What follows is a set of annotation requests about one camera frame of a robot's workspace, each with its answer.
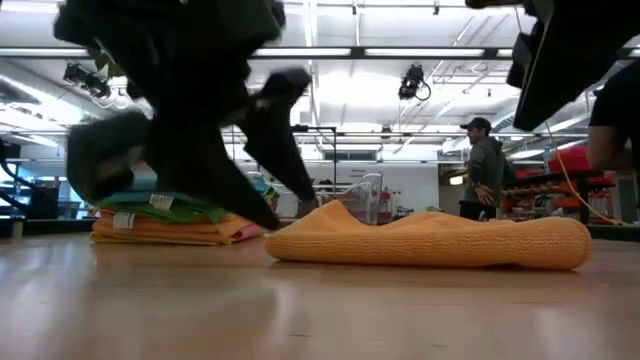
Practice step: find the orange microfiber towel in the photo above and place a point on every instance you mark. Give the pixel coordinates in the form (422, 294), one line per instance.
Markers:
(165, 237)
(430, 240)
(200, 225)

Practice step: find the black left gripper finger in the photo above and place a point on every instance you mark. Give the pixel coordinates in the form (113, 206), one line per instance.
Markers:
(275, 135)
(210, 175)

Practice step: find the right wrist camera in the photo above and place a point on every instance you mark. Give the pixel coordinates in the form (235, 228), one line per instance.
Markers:
(520, 60)

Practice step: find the black hanging camera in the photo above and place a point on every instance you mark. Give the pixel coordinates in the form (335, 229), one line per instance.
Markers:
(411, 80)

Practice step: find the blue microfiber towel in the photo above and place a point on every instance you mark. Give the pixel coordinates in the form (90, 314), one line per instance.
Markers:
(145, 196)

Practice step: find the black ceiling-hung device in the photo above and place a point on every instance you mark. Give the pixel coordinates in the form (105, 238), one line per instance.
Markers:
(87, 80)

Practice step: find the green microfiber towel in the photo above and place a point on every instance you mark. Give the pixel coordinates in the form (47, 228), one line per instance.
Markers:
(185, 214)

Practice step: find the clear plastic bin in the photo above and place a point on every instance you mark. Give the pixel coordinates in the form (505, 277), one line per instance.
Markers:
(365, 197)

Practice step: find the black office chair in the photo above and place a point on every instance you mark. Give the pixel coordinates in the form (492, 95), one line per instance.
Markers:
(45, 200)

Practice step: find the shelf with red bins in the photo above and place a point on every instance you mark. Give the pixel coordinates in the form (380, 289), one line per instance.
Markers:
(575, 162)

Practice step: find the pink microfiber towel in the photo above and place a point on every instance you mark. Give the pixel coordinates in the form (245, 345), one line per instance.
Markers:
(250, 233)

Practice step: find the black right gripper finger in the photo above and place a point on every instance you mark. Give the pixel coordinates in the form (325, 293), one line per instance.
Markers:
(570, 60)

